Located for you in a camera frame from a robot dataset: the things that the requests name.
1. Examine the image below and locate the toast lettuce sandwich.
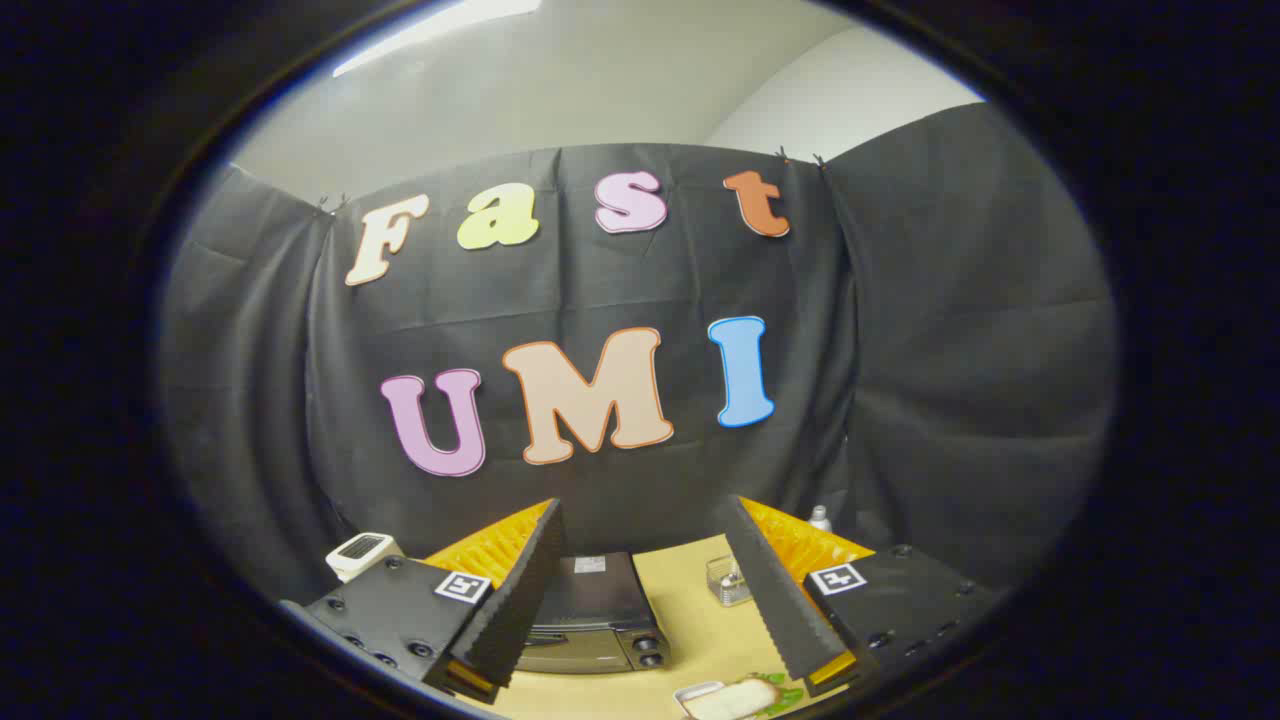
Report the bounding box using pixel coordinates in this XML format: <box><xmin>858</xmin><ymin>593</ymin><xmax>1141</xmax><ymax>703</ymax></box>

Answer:
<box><xmin>683</xmin><ymin>672</ymin><xmax>806</xmax><ymax>720</ymax></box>

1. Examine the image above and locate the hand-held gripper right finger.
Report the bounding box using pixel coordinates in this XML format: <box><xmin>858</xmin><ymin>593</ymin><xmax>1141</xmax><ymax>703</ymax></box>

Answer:
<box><xmin>722</xmin><ymin>495</ymin><xmax>1001</xmax><ymax>698</ymax></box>

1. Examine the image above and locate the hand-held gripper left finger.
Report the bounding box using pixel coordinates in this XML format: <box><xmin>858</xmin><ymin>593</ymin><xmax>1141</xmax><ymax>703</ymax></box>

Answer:
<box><xmin>280</xmin><ymin>498</ymin><xmax>568</xmax><ymax>706</ymax></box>

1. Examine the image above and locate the white box with grille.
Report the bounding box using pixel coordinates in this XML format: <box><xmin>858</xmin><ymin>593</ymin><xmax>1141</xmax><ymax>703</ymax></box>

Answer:
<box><xmin>325</xmin><ymin>532</ymin><xmax>406</xmax><ymax>583</ymax></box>

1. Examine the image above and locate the black toaster oven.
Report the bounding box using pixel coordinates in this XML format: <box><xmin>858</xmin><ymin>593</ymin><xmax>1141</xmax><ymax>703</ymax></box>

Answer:
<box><xmin>515</xmin><ymin>552</ymin><xmax>671</xmax><ymax>674</ymax></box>

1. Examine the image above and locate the wire mesh basket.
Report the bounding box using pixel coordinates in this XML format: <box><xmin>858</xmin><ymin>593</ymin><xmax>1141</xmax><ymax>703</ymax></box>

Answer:
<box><xmin>706</xmin><ymin>556</ymin><xmax>753</xmax><ymax>607</ymax></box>

